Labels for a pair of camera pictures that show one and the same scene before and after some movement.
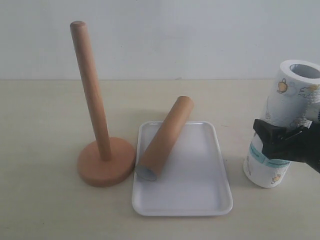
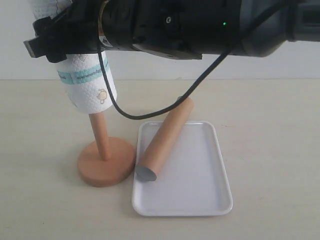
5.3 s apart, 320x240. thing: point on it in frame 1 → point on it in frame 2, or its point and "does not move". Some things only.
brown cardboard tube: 154,158 does not move
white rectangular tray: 194,181 does not move
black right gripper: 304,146 → 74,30
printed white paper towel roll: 293,101 → 81,75
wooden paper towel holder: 108,161 does not move
